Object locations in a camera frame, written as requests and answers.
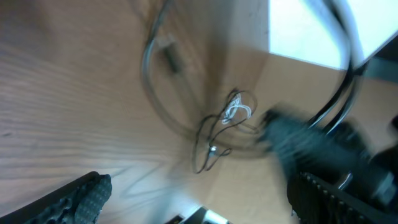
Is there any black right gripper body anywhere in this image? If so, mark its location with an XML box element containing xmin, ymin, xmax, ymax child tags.
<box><xmin>258</xmin><ymin>108</ymin><xmax>370</xmax><ymax>182</ymax></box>

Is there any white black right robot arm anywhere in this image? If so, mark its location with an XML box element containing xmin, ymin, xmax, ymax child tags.
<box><xmin>260</xmin><ymin>109</ymin><xmax>397</xmax><ymax>223</ymax></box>

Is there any white USB cable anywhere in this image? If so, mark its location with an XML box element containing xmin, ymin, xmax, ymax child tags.
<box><xmin>220</xmin><ymin>93</ymin><xmax>252</xmax><ymax>126</ymax></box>

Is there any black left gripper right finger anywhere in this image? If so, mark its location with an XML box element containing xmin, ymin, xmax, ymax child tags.
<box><xmin>287</xmin><ymin>173</ymin><xmax>397</xmax><ymax>224</ymax></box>

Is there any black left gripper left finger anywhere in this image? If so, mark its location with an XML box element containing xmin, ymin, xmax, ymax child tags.
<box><xmin>1</xmin><ymin>171</ymin><xmax>112</xmax><ymax>224</ymax></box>

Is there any black right camera cable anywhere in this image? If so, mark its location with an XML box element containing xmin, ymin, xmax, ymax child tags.
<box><xmin>306</xmin><ymin>0</ymin><xmax>369</xmax><ymax>134</ymax></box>

